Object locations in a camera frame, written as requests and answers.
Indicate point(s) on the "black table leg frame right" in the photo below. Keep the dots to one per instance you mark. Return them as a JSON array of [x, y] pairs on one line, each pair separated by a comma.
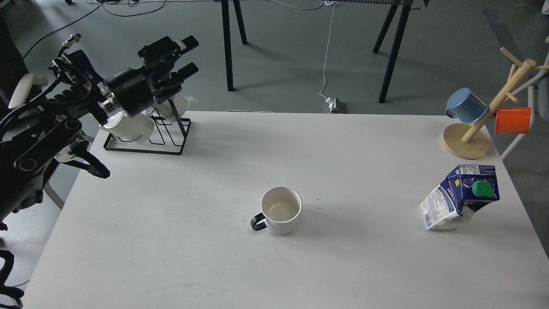
[[402, 22]]

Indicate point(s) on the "rear white mug on rack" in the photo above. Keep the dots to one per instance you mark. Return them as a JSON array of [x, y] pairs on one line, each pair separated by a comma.
[[165, 110]]

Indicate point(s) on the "blue white milk carton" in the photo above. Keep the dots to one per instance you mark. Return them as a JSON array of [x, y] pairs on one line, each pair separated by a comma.
[[463, 192]]

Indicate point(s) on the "black wire mug rack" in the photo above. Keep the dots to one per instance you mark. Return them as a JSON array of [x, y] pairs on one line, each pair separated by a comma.
[[167, 138]]

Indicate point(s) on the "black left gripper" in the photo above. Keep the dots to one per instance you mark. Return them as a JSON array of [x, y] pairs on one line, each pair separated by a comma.
[[134, 90]]

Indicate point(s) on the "front white mug on rack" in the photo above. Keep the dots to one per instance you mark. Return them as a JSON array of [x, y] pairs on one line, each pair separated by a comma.
[[135, 129]]

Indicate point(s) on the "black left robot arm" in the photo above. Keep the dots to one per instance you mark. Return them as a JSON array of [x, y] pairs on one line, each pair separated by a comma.
[[43, 127]]

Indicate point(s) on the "wooden mug tree stand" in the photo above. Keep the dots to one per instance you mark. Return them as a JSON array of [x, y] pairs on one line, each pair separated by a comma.
[[466, 141]]

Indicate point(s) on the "orange mug on tree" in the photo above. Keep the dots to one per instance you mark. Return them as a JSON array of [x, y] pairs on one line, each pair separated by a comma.
[[513, 120]]

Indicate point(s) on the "white mug on rack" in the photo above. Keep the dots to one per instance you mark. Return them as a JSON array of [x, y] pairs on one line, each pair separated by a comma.
[[165, 110], [135, 129]]

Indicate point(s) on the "power strip on floor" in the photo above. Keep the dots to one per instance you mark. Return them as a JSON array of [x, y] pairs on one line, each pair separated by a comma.
[[334, 105]]

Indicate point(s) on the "white mug with black handle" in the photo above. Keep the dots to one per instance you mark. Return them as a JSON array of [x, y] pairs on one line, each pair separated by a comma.
[[281, 208]]

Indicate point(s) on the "blue mug on tree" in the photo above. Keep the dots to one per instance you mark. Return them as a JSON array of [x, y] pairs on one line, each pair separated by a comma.
[[466, 106]]

